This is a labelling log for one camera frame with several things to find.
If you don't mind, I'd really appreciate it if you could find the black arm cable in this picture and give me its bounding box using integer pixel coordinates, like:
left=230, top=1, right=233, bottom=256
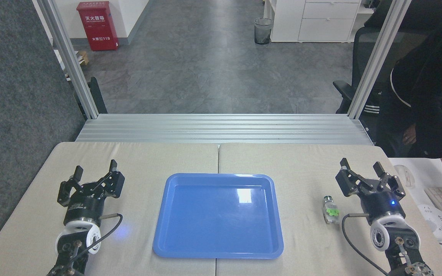
left=79, top=213, right=124, bottom=256
left=341, top=213, right=389, bottom=276

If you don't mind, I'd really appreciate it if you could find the white keyboard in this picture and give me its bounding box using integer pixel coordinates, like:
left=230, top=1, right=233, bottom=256
left=424, top=187, right=442, bottom=216

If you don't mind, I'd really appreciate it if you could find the white desk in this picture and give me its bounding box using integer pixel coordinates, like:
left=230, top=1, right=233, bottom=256
left=388, top=157, right=442, bottom=276

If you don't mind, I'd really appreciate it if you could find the wire mesh waste bin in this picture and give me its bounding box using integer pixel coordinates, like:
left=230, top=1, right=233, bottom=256
left=254, top=18, right=274, bottom=45

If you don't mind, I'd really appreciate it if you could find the black bracket behind post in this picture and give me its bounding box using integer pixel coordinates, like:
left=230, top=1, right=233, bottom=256
left=73, top=77, right=109, bottom=115

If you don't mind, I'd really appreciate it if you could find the beige table pad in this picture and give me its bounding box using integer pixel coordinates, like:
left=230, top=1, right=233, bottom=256
left=216, top=143, right=442, bottom=276
left=0, top=142, right=220, bottom=276

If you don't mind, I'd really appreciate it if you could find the red fire extinguisher box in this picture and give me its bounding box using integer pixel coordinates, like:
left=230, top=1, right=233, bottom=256
left=76, top=1, right=120, bottom=52

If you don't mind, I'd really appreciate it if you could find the white power strip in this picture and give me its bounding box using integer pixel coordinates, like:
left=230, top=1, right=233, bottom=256
left=417, top=204, right=442, bottom=240

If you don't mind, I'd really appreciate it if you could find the silver aluminium rail platform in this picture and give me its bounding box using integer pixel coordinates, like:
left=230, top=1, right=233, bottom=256
left=75, top=113, right=374, bottom=146

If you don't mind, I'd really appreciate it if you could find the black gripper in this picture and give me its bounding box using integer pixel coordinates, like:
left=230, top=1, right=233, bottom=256
left=56, top=159, right=125, bottom=227
left=335, top=158, right=406, bottom=223

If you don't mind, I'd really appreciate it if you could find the person's right hand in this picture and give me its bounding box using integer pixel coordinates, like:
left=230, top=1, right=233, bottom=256
left=402, top=123, right=417, bottom=146

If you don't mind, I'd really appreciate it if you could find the switch part with green tab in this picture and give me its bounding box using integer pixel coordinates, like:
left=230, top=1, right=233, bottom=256
left=322, top=195, right=340, bottom=225

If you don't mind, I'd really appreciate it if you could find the blue plastic tray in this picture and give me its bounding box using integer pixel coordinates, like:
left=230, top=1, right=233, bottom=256
left=152, top=173, right=284, bottom=259

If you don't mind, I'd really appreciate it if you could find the person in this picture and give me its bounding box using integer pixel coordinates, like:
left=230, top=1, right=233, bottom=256
left=374, top=8, right=442, bottom=210

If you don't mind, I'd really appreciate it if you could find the white drawer cabinet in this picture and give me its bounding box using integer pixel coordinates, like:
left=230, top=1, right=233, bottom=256
left=263, top=0, right=362, bottom=43

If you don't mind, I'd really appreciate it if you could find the white computer mouse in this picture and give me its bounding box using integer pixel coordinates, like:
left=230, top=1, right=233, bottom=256
left=393, top=164, right=416, bottom=188

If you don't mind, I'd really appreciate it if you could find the black office chair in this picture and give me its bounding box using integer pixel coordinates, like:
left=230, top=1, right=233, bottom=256
left=333, top=0, right=442, bottom=115

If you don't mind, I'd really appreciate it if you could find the silver aluminium post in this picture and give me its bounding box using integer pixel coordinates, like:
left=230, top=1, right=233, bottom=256
left=34, top=0, right=100, bottom=120
left=346, top=0, right=413, bottom=120

